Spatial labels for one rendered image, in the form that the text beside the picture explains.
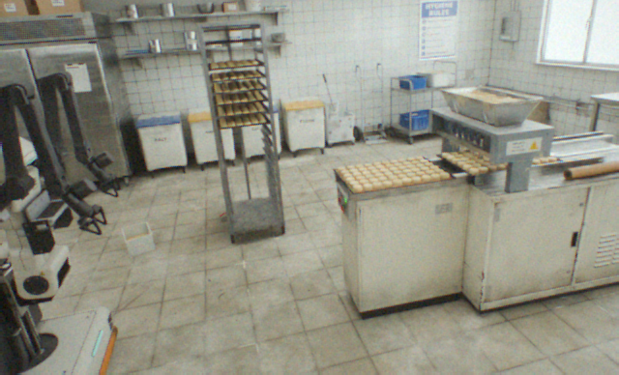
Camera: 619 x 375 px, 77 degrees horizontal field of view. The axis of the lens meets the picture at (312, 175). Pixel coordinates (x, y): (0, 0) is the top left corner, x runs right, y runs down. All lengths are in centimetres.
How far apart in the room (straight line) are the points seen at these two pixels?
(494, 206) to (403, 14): 465
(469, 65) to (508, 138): 506
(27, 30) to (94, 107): 98
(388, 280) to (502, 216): 75
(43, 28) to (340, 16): 371
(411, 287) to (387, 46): 454
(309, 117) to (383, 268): 342
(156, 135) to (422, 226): 388
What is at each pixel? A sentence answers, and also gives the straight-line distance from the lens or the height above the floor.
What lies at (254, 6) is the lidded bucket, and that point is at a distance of 567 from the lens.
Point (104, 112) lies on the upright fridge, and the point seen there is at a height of 97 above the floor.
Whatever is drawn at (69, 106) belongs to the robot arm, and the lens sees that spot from 221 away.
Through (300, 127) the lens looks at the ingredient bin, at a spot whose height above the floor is 45.
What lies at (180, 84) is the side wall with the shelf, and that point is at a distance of 595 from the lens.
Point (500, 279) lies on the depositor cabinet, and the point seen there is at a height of 28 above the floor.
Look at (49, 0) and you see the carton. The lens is 540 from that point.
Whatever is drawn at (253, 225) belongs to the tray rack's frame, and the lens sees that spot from 351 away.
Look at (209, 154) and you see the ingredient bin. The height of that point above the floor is 23.
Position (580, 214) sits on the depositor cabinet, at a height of 63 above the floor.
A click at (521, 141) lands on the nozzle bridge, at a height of 113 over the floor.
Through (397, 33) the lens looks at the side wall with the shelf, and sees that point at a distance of 654.
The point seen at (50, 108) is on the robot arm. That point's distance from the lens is 223.
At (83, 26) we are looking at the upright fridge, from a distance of 520.
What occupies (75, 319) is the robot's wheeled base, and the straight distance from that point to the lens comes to 273.
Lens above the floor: 175
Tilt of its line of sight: 21 degrees down
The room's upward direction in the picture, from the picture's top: 4 degrees counter-clockwise
